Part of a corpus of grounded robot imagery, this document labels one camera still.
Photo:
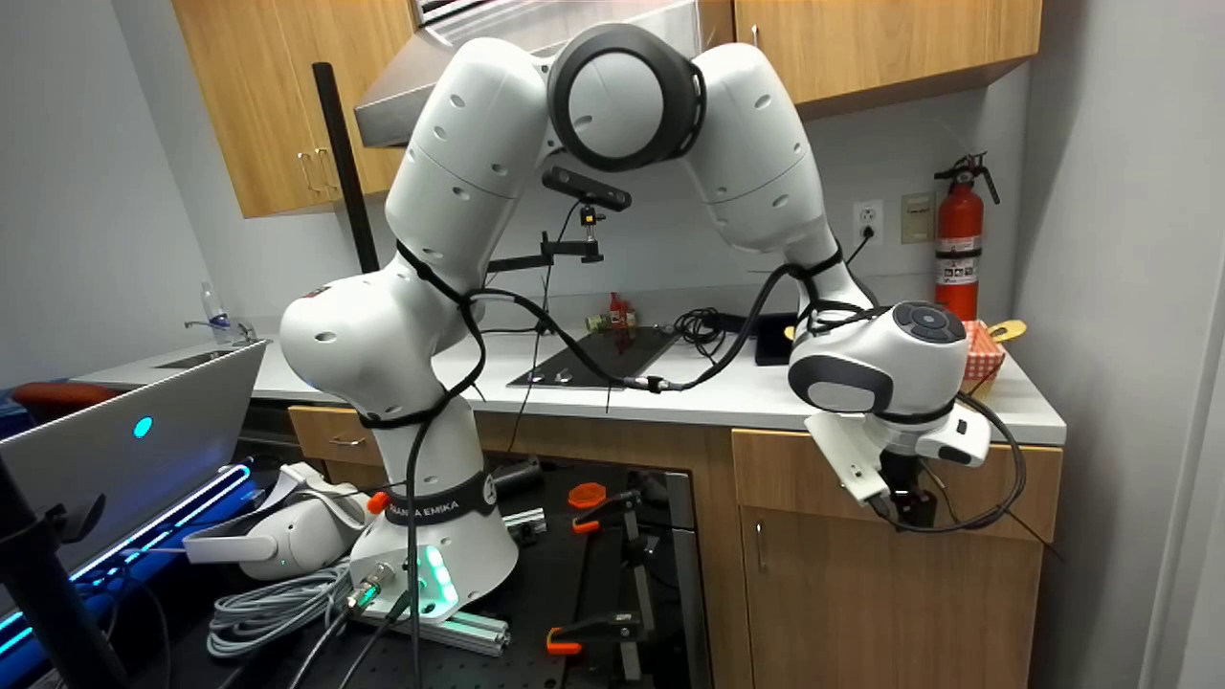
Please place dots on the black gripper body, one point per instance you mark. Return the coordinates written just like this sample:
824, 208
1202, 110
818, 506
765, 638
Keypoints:
908, 483

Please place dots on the wooden cupboard drawer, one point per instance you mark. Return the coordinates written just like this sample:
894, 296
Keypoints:
779, 474

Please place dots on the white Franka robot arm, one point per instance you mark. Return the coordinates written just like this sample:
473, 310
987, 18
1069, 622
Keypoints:
473, 154

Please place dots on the wooden cupboard door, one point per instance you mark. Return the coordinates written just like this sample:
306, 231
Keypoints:
880, 615

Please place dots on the small wooden cabinet drawer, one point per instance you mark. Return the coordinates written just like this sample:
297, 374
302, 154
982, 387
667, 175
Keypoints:
329, 437

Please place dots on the red toy box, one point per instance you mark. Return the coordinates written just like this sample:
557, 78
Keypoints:
982, 358

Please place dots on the black box on counter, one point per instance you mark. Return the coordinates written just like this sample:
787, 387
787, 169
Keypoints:
773, 337

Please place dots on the red fire extinguisher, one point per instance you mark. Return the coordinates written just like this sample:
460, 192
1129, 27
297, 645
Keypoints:
959, 242

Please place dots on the orange black clamp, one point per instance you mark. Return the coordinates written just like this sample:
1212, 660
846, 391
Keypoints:
561, 642
587, 494

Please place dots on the small red figurine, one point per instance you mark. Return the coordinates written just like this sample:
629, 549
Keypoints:
620, 316

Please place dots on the black cooktop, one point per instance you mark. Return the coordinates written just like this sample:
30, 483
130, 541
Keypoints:
597, 358

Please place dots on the white power strip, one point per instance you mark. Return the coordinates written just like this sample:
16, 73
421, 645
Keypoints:
446, 626

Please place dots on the white VR headset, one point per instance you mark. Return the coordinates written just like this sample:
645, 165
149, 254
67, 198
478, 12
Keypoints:
288, 530

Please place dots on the black vertical pole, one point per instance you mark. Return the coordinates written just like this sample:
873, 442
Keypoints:
347, 165

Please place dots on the grey laptop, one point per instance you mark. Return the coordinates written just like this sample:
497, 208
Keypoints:
126, 461

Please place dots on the black tripod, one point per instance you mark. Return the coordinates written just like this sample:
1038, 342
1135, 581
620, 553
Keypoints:
52, 599

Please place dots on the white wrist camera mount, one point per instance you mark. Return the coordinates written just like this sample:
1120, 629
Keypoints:
846, 461

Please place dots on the beige wall switch plate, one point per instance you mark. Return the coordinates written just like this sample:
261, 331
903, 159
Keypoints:
917, 216

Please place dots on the white wall outlet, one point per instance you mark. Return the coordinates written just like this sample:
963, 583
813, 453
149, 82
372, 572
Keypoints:
865, 219

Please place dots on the black camera stand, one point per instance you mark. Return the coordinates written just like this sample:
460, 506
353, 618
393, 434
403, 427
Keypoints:
550, 254

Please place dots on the black stereo camera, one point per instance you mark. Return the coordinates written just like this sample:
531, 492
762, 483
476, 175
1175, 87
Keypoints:
587, 191

